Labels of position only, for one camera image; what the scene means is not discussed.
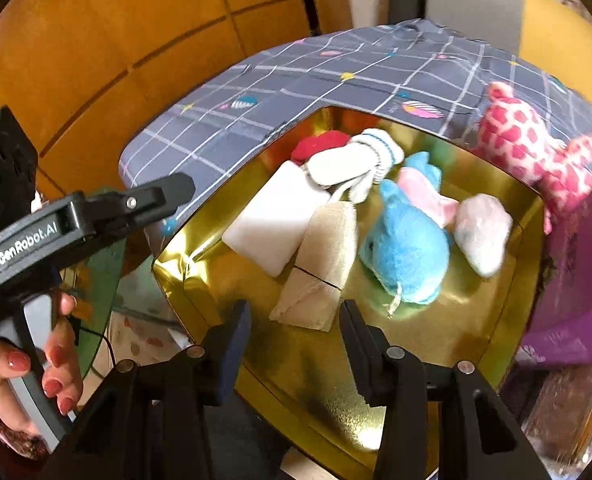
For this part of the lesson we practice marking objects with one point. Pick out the blue plush toy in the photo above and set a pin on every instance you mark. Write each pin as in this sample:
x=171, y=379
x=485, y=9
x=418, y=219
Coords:
x=406, y=245

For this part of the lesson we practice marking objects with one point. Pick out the white striped sock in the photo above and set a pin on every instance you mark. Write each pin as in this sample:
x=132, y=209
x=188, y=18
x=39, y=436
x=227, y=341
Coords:
x=346, y=162

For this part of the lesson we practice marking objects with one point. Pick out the white sponge block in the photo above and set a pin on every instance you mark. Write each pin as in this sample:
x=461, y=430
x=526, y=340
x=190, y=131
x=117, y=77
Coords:
x=271, y=220

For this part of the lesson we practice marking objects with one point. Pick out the wooden wardrobe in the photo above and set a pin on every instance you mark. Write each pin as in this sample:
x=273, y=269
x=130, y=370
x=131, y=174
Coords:
x=126, y=35

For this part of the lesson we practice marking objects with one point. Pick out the person's left hand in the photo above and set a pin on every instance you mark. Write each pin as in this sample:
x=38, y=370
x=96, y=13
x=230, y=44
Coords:
x=62, y=360

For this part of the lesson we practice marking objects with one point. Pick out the pink spotted plush toy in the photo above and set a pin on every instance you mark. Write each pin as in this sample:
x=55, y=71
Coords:
x=511, y=135

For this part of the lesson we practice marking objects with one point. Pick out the purple carton box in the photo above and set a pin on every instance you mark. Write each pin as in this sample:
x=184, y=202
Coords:
x=576, y=285

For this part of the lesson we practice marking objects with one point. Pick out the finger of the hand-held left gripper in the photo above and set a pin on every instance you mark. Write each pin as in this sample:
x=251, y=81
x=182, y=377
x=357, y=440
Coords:
x=161, y=192

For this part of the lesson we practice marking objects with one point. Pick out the gold tin box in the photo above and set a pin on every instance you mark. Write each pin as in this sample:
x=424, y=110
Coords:
x=476, y=320

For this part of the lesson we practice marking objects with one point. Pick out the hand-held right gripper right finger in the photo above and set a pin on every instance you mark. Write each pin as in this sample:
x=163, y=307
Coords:
x=358, y=346

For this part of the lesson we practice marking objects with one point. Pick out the beige cloth pouch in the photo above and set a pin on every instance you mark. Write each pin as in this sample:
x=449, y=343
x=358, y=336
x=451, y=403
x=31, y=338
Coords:
x=321, y=260

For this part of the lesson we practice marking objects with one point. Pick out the blue checked tablecloth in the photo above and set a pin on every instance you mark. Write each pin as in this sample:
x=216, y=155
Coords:
x=326, y=60

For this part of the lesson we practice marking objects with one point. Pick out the grey yellow blue chair backrest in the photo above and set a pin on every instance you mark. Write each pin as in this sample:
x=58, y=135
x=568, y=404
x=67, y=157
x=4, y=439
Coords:
x=476, y=5

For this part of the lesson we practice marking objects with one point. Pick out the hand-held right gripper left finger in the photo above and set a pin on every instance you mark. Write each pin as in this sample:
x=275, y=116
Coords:
x=236, y=340

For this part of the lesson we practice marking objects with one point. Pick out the red plush item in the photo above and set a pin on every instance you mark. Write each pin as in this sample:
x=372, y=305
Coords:
x=321, y=142

